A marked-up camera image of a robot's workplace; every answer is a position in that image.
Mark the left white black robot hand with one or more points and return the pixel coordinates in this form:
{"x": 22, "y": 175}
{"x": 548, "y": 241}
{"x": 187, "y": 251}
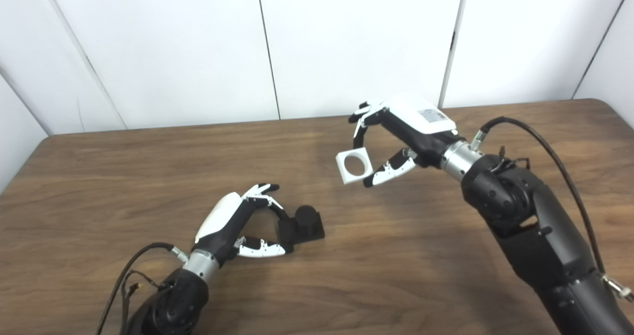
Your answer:
{"x": 223, "y": 221}

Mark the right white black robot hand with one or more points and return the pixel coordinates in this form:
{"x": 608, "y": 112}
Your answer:
{"x": 421, "y": 127}

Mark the black peg with square base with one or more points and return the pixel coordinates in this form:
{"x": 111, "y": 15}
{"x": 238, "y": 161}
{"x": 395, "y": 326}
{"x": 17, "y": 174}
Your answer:
{"x": 307, "y": 223}

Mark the white square piece with hole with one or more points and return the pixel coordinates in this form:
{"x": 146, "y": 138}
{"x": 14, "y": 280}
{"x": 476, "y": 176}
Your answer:
{"x": 347, "y": 177}

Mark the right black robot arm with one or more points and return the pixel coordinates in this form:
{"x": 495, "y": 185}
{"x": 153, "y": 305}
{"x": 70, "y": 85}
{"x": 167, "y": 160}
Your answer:
{"x": 545, "y": 236}

